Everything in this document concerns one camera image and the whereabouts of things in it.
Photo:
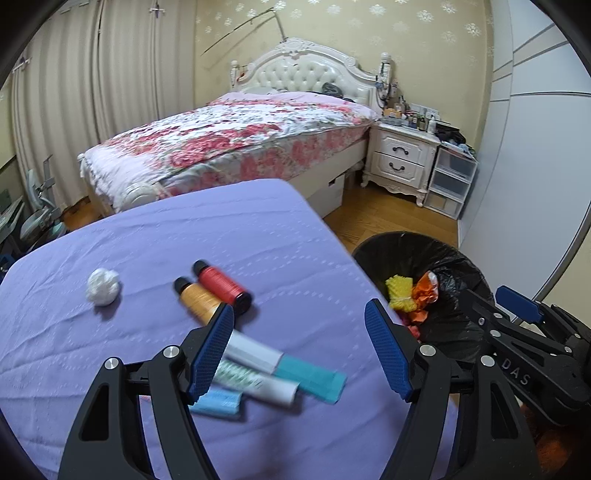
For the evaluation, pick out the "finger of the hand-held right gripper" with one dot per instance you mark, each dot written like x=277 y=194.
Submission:
x=517 y=302
x=480 y=307

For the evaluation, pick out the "person's orange fuzzy clothing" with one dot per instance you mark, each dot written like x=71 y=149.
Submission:
x=549 y=443

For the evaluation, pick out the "purple cloth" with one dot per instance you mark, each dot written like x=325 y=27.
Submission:
x=184 y=230

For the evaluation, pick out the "black bin with black bag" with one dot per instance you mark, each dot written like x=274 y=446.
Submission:
x=443 y=263

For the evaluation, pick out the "white tube with teal end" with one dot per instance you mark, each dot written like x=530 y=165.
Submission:
x=258 y=353

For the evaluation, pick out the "clear plastic drawer unit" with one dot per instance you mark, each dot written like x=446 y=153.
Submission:
x=450 y=184

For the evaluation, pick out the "white tissue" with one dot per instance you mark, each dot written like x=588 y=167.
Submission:
x=104 y=286

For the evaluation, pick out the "orange plastic wrapper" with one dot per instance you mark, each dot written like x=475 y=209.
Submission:
x=422 y=295

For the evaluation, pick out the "white tube with green print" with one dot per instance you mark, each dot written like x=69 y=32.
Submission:
x=258 y=381

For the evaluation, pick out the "bed with floral cover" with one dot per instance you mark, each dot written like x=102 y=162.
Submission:
x=295 y=69

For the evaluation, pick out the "white nightstand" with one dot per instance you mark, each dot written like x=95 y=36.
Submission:
x=397 y=157

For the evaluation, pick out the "dark cloth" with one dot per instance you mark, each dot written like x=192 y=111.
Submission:
x=332 y=88

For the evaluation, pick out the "white wall socket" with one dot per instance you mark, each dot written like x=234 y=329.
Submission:
x=427 y=110

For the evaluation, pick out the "white sliding wardrobe door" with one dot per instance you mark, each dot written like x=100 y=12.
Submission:
x=531 y=161

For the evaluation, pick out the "white curtain clip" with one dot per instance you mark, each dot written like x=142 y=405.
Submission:
x=23 y=63
x=158 y=9

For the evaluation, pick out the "red thread spool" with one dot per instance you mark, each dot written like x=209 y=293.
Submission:
x=221 y=286

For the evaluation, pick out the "floral bedspread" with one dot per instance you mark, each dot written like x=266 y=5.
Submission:
x=231 y=138

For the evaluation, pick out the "light blue packet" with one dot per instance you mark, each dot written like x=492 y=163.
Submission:
x=219 y=401

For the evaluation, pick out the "red foam fruit net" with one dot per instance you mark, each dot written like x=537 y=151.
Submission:
x=412 y=328

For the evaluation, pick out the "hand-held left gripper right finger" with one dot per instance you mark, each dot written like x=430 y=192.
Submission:
x=388 y=350

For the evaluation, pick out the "orange thread spool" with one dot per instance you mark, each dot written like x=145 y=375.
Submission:
x=198 y=300

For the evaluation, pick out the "beige curtain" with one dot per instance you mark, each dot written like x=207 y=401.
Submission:
x=55 y=115
x=147 y=69

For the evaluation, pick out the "thin metal pole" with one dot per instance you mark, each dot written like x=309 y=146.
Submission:
x=240 y=31

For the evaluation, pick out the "yellow foam fruit net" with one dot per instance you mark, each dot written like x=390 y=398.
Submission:
x=399 y=290

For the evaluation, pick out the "white storage box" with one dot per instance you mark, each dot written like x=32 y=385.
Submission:
x=330 y=194

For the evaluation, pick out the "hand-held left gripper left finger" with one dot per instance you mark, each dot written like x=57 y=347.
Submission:
x=210 y=355

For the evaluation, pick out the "cluster of small bottles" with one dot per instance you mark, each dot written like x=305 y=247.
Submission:
x=406 y=120

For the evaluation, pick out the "pile of dark items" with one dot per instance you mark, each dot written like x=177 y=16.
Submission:
x=450 y=134

